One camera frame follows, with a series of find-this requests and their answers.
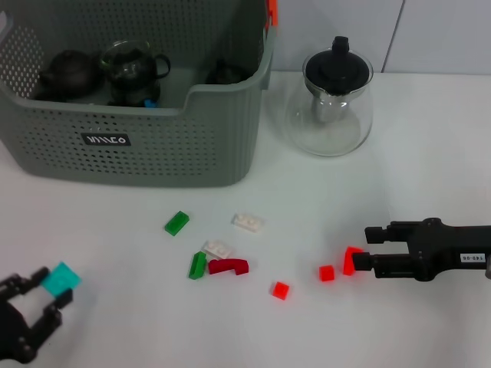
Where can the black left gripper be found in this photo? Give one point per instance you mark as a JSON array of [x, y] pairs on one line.
[[15, 333]]

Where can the dark clay teapot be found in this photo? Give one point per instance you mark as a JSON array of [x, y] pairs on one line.
[[69, 74]]

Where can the dark red curved brick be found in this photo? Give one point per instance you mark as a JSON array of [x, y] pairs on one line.
[[226, 266]]

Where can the glass teacup with black base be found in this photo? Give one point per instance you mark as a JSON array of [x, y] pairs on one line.
[[228, 74], [132, 96], [130, 65]]

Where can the green building brick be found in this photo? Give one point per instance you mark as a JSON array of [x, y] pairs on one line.
[[177, 222], [197, 265]]

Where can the small red cube brick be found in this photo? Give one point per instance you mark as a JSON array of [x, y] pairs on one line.
[[327, 273], [281, 289]]

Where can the teal brick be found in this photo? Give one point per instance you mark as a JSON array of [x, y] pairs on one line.
[[60, 279]]

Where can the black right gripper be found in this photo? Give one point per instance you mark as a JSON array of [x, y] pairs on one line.
[[449, 247]]

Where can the orange plastic object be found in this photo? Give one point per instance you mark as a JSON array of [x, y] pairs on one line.
[[273, 11]]

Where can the blue brick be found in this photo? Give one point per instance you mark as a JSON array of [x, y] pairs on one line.
[[150, 103]]

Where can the white building brick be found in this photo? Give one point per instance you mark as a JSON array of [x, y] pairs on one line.
[[248, 223], [218, 249]]

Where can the grey-green perforated storage bin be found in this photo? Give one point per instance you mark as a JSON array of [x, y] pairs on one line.
[[153, 153]]

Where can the red sloped brick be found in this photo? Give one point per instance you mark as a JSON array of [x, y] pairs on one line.
[[348, 262]]

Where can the glass teapot with black lid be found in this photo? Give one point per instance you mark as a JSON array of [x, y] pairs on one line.
[[330, 126]]

